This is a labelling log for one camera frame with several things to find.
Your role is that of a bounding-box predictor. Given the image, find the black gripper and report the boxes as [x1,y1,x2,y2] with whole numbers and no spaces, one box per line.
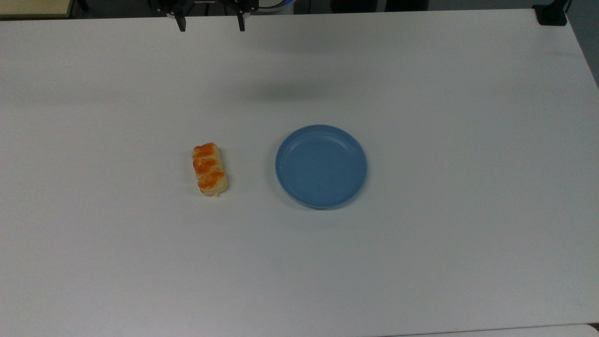
[149,0,259,33]

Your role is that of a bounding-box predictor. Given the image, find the black table clamp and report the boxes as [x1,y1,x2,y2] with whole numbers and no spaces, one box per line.
[533,0,572,26]

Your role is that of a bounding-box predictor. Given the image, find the braided bread roll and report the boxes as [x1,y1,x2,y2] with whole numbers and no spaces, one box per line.
[192,142,229,198]

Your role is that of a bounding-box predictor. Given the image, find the blue round plate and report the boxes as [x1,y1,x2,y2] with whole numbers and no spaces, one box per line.
[274,124,368,210]

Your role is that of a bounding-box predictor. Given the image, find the wooden side table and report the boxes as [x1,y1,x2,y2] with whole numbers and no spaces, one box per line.
[0,0,78,19]

